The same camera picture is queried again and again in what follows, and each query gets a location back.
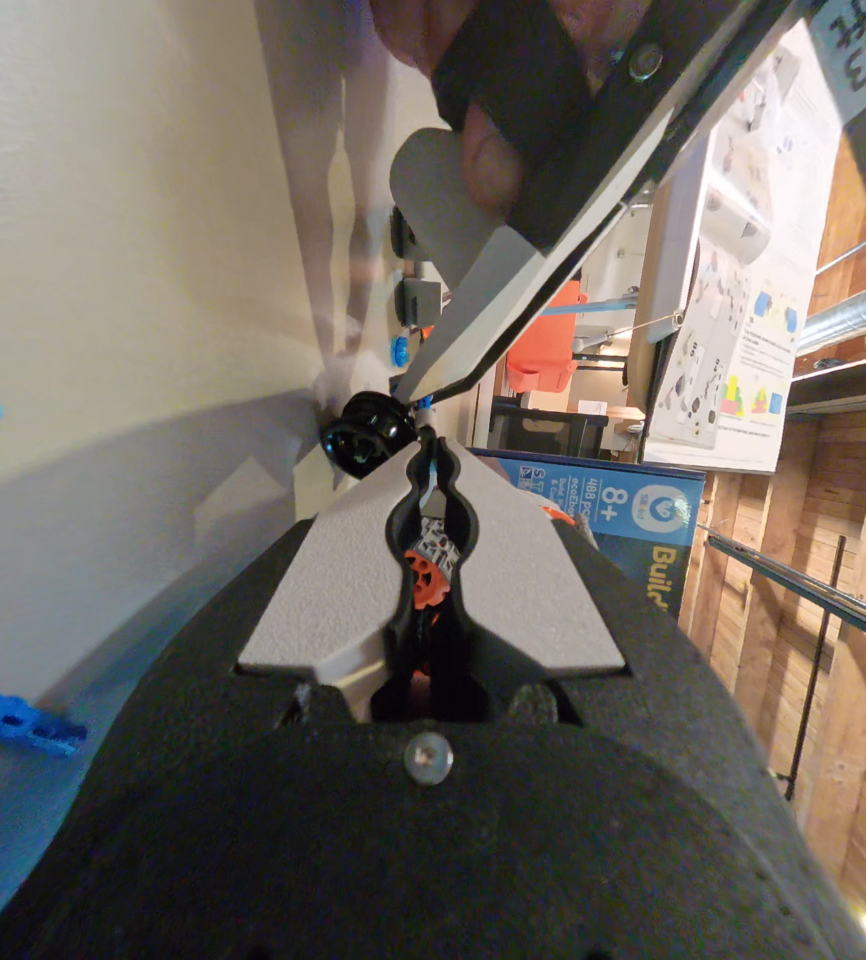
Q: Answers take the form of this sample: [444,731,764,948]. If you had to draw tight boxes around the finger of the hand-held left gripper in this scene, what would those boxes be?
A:
[396,210,629,406]

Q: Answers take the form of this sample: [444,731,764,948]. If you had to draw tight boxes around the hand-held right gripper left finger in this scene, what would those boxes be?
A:
[238,435,422,706]

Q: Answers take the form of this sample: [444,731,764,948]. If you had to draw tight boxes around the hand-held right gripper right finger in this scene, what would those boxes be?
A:
[436,435,626,706]

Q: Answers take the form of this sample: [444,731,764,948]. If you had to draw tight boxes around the grey axle connector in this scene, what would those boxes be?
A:
[408,398,449,519]

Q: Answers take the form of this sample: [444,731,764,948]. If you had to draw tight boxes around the person's left hand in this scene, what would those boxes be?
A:
[370,0,662,222]

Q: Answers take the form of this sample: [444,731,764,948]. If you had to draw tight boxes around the orange storage bin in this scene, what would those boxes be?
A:
[505,293,581,394]

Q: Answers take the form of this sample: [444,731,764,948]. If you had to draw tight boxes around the small grey orange brick assembly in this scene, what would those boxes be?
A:
[385,203,449,343]

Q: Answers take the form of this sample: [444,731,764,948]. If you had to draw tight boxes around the large grey tracked brick vehicle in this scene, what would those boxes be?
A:
[403,503,576,706]

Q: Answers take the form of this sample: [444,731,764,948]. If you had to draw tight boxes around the blue cardboard box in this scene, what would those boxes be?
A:
[471,447,707,631]

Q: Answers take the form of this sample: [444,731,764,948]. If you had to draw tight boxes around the instruction booklet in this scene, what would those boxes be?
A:
[640,30,842,478]

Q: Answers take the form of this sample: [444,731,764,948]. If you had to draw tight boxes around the blue connector pin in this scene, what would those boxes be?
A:
[0,683,89,756]

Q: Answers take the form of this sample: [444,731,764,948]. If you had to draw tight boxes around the metal rail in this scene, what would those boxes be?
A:
[700,528,866,658]

